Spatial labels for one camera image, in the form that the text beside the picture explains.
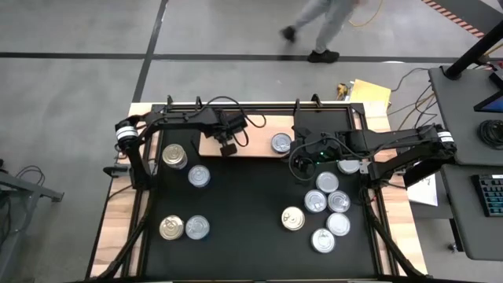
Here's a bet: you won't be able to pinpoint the black stand base bar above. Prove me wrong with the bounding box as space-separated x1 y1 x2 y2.
402 155 457 189

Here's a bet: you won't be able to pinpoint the silver can blue barcode label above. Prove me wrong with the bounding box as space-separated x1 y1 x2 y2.
186 164 211 189

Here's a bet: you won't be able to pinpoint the yellow paper pad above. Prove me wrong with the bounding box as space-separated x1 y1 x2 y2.
349 78 393 110

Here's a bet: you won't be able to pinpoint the coiled black cable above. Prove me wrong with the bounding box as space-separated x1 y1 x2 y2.
477 119 503 151

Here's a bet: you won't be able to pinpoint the silver can white green label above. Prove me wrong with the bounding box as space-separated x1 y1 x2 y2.
325 211 351 237
315 171 340 194

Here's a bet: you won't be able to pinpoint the black desk cables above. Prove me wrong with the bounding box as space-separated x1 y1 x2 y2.
387 66 439 133

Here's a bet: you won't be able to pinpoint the silver can green red label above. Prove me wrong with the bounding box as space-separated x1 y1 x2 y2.
336 159 362 175

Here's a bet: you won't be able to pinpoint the black side clamp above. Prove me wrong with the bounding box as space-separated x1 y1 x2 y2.
102 164 131 178

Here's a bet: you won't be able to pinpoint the light wooden shelf board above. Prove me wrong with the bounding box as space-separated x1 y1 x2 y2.
198 114 296 158

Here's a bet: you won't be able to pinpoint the yellow floor cable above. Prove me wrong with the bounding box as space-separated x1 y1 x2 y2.
347 0 384 28

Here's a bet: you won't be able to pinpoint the tablet screen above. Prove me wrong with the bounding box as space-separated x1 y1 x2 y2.
473 68 503 115

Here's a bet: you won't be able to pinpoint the silver can green blue label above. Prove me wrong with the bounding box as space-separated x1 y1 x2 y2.
303 189 329 214

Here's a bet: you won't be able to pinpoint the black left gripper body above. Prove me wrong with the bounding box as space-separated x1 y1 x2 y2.
204 109 249 138

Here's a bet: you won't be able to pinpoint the grey desk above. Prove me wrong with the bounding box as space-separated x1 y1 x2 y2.
439 163 503 261
428 64 503 167

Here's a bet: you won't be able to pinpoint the silver can blue white label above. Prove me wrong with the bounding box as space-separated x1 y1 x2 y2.
310 227 336 254

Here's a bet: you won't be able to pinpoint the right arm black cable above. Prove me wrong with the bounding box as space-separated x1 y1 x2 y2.
288 139 347 182

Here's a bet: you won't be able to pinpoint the thin black floor cable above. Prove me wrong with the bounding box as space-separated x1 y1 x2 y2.
13 164 46 186

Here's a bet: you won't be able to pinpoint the person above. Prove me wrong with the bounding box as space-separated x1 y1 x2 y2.
279 0 357 64

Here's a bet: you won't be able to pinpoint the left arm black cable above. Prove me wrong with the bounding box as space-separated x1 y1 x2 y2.
206 96 268 149

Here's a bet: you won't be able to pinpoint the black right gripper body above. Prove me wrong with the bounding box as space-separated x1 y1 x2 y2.
302 129 343 163

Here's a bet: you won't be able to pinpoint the black pole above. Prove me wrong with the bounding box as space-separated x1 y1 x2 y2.
443 19 503 82

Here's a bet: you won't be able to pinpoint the grey metal stand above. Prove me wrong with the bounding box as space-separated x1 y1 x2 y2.
0 171 66 283

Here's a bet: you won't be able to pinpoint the black table mat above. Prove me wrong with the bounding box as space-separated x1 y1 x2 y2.
143 109 378 278

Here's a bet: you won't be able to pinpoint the hazard striped floor mat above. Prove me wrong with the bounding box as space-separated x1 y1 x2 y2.
420 0 503 40

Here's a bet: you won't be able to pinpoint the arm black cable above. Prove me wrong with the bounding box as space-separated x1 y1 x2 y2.
206 96 268 149
288 139 347 182

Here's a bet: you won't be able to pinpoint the black frame wooden shelf rack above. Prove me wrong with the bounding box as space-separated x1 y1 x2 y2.
190 95 303 159

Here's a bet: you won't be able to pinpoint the white paper sheet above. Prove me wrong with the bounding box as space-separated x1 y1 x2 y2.
406 172 439 208

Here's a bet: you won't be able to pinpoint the black keyboard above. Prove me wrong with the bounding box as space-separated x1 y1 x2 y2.
470 174 503 218

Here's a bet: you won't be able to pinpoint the teal label seafood can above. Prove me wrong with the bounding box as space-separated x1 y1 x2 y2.
184 215 211 241

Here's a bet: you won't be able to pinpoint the silver can dark blue label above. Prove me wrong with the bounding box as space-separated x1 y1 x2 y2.
270 132 293 154

